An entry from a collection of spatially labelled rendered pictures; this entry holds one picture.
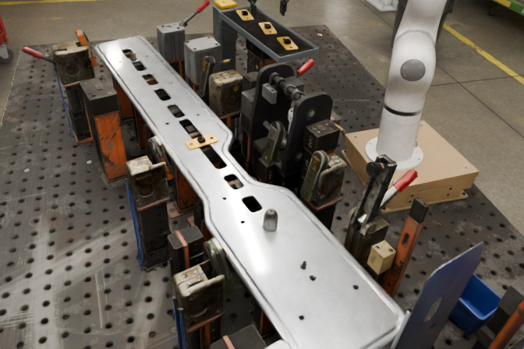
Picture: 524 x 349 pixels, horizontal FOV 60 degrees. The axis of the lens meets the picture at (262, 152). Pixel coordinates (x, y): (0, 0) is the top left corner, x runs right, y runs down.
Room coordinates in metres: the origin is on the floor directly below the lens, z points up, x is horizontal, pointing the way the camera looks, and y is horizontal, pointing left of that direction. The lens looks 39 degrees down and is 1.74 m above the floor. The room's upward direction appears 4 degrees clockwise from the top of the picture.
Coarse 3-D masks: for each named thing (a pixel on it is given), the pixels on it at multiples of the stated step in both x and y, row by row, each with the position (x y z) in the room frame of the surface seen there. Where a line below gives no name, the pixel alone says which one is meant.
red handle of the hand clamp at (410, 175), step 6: (408, 174) 0.71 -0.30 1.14; (414, 174) 0.71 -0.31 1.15; (402, 180) 0.70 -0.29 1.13; (408, 180) 0.70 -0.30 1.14; (396, 186) 0.69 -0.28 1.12; (402, 186) 0.69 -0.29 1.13; (390, 192) 0.69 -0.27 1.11; (396, 192) 0.68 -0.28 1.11; (384, 198) 0.68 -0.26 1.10; (390, 198) 0.68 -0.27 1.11; (384, 204) 0.67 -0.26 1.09; (378, 210) 0.66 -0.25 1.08; (360, 216) 0.65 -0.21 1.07; (360, 222) 0.64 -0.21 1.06
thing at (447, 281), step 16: (464, 256) 0.35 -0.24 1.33; (480, 256) 0.37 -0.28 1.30; (448, 272) 0.34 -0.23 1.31; (464, 272) 0.36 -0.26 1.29; (432, 288) 0.32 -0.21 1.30; (448, 288) 0.35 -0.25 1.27; (464, 288) 0.37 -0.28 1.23; (416, 304) 0.31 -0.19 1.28; (432, 304) 0.34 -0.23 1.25; (448, 304) 0.36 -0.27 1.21; (416, 320) 0.32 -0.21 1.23; (432, 320) 0.35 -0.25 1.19; (400, 336) 0.31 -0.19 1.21; (416, 336) 0.34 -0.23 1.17; (432, 336) 0.36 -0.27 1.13
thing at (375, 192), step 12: (384, 156) 0.67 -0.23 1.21; (372, 168) 0.64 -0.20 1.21; (384, 168) 0.66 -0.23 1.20; (372, 180) 0.66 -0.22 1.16; (384, 180) 0.64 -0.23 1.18; (372, 192) 0.66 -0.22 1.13; (384, 192) 0.65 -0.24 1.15; (360, 204) 0.66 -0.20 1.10; (372, 204) 0.64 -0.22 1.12; (372, 216) 0.64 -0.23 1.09; (360, 228) 0.63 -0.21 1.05
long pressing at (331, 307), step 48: (96, 48) 1.46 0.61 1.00; (144, 48) 1.48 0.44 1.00; (144, 96) 1.17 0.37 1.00; (192, 96) 1.18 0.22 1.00; (192, 144) 0.94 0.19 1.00; (240, 192) 0.77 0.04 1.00; (288, 192) 0.78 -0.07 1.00; (240, 240) 0.63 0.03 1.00; (288, 240) 0.64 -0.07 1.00; (336, 240) 0.64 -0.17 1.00; (288, 288) 0.52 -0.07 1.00; (336, 288) 0.53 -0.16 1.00; (288, 336) 0.42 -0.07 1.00; (336, 336) 0.43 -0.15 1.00; (384, 336) 0.44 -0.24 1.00
